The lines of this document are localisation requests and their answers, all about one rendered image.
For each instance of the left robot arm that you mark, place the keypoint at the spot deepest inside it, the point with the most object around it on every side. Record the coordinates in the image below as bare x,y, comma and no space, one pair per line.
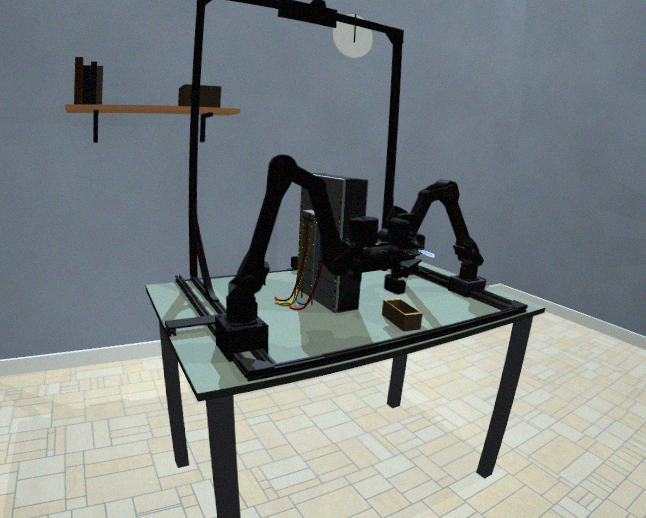
465,246

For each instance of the open tan cardboard box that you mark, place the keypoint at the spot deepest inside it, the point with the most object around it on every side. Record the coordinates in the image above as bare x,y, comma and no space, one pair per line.
407,320

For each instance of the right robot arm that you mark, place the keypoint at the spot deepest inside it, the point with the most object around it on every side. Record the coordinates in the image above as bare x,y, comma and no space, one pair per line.
336,255

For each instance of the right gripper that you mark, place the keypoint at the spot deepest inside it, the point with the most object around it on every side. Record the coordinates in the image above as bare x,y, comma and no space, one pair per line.
391,256

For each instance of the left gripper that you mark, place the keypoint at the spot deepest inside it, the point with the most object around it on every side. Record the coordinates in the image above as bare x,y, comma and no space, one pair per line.
412,218

